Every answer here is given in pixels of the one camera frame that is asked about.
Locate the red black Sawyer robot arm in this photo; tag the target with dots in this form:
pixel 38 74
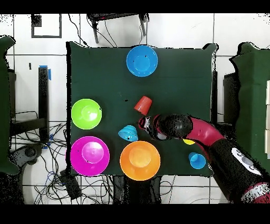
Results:
pixel 202 131

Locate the large blue plastic bowl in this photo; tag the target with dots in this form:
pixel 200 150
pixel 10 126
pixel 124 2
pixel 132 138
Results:
pixel 141 61

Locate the gray pedestal foot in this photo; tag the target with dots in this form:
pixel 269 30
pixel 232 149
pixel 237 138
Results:
pixel 29 152

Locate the lime green plastic bowl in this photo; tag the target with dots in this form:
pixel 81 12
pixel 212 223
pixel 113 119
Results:
pixel 79 114

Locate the red-orange plastic cup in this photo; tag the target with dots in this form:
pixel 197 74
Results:
pixel 143 105

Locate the white boxes stack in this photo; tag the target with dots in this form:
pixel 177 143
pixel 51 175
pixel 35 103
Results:
pixel 267 93

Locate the yellow plastic cup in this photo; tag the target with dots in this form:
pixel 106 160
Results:
pixel 188 142

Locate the magenta pink plastic bowl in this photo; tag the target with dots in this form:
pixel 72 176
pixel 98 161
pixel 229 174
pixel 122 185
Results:
pixel 90 156

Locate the black power brick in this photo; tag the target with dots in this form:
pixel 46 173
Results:
pixel 70 186

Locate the light blue plastic cup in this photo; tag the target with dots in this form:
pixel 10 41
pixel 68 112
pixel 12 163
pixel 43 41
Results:
pixel 197 161

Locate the black metal table frame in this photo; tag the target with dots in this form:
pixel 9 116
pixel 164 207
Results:
pixel 214 95
pixel 43 95

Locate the black square floor frame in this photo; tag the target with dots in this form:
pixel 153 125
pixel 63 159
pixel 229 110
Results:
pixel 36 21

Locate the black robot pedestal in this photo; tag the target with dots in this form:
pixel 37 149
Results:
pixel 137 190

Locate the orange plastic bowl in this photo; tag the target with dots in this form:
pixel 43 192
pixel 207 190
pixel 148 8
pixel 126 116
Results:
pixel 140 160

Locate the blue tape strip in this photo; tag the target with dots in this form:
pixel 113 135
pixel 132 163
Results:
pixel 49 74

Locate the dark green tablecloth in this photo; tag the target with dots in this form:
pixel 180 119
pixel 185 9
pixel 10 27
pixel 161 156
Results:
pixel 95 74

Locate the black stool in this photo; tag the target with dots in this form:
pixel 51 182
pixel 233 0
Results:
pixel 118 16

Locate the green cloth covered side table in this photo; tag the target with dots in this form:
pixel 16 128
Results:
pixel 253 63
pixel 4 105

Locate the small cyan plastic bowl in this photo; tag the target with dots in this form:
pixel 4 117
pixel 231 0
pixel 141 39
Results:
pixel 128 133

